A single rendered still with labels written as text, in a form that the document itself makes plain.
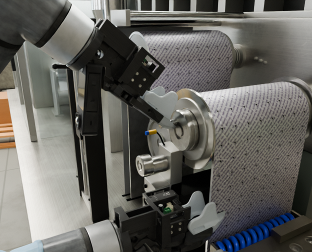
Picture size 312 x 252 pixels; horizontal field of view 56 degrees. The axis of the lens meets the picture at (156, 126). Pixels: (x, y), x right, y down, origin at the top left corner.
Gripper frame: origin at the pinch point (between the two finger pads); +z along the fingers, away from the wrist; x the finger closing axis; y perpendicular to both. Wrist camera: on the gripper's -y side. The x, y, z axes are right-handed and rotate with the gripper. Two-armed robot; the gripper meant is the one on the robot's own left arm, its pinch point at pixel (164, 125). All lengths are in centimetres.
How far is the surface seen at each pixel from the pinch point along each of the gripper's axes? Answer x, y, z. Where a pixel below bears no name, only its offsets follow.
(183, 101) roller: -0.3, 5.5, 0.0
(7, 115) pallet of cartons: 363, -94, 41
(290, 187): -8.2, 4.9, 31.0
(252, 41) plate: 17.8, 33.3, 20.4
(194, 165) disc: -4.3, -2.9, 7.4
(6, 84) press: 649, -101, 54
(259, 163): -8.2, 4.5, 17.3
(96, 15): 68, 21, -6
